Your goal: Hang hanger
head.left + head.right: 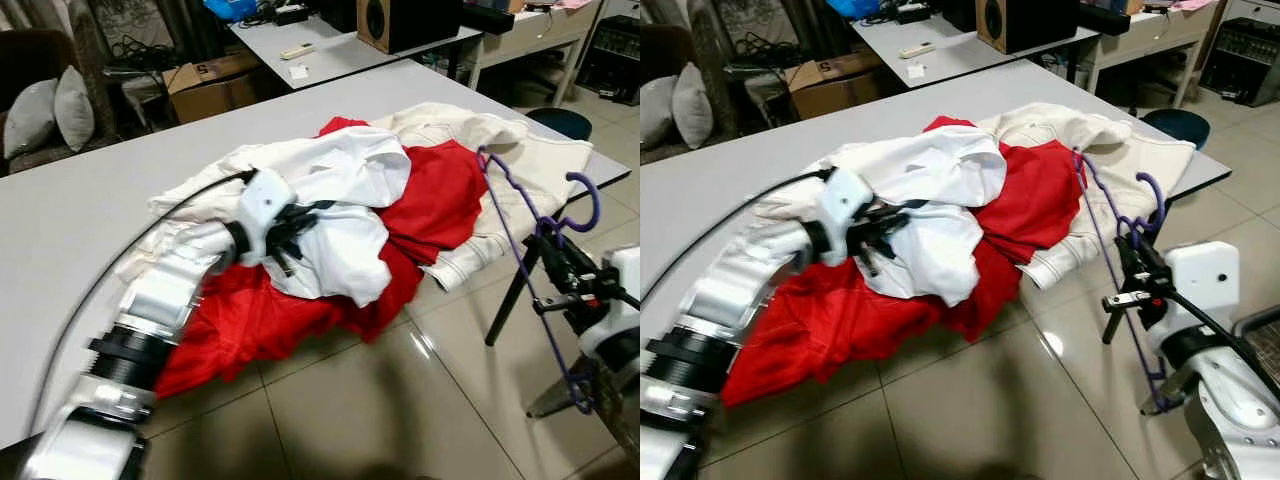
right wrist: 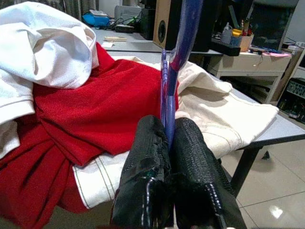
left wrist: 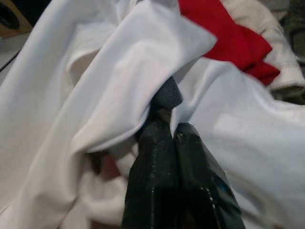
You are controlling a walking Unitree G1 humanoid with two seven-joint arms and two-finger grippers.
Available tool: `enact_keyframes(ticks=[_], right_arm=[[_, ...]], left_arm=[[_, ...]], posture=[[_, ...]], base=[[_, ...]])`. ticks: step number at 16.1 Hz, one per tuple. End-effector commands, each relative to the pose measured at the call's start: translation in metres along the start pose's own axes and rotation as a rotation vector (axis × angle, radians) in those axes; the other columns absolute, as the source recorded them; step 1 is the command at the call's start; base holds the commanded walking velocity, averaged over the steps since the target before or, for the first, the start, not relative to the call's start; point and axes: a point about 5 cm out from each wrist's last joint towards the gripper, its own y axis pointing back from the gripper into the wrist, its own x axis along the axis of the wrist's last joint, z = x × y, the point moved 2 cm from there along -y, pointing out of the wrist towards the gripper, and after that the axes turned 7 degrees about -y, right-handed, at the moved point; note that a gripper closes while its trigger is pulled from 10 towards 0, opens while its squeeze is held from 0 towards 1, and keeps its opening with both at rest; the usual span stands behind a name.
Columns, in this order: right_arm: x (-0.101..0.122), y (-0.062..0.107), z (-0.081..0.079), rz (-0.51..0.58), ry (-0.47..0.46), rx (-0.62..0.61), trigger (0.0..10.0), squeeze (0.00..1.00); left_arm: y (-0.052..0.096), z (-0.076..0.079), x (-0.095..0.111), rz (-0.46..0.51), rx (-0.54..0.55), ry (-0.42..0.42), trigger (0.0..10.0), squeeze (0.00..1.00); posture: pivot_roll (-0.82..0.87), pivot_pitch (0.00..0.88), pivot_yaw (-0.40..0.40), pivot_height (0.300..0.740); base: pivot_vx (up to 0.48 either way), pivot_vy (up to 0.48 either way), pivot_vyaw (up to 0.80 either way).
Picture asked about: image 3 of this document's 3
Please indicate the brown wooden speaker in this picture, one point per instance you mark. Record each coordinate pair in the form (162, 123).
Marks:
(22, 26)

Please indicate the red printed t-shirt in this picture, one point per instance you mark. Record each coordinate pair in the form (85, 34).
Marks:
(226, 35)

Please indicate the cream white jacket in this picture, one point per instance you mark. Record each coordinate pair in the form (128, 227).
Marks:
(286, 66)

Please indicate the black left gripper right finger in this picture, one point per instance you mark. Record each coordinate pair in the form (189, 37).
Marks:
(202, 190)

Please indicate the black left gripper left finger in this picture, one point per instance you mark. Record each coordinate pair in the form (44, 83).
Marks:
(155, 179)

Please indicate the white shirt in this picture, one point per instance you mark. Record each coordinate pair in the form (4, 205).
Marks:
(95, 95)

